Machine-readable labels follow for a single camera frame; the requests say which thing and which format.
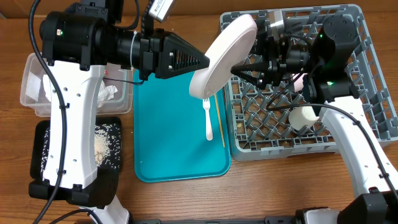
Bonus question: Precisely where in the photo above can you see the large pink plate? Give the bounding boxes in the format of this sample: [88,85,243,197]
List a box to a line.
[189,14,257,99]

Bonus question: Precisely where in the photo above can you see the white cup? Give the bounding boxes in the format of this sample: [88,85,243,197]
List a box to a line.
[289,106,320,130]

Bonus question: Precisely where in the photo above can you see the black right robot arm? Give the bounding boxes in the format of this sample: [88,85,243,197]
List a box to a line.
[231,16,397,223]

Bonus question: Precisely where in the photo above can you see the grey dishwasher rack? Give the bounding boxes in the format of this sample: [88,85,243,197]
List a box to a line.
[224,4,397,161]

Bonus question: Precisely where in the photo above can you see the teal plastic tray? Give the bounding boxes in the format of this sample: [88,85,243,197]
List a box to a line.
[132,73,231,183]

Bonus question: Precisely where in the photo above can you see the small pink plate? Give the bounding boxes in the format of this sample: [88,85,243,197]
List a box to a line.
[293,73,307,92]

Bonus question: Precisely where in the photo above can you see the black tray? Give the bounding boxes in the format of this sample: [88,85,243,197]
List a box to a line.
[30,116,122,179]

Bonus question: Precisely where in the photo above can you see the wooden chopstick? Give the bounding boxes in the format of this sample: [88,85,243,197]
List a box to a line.
[214,93,225,148]

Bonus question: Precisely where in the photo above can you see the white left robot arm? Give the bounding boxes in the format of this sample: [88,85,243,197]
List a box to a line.
[29,0,210,223]

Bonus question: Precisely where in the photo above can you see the white plastic fork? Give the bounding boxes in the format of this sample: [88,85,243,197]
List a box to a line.
[203,98,213,141]

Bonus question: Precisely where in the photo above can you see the clear plastic bin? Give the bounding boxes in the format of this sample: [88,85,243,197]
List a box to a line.
[20,53,132,117]

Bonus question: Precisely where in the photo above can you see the spilled rice and peanuts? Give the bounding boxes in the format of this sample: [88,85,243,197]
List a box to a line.
[40,123,121,170]

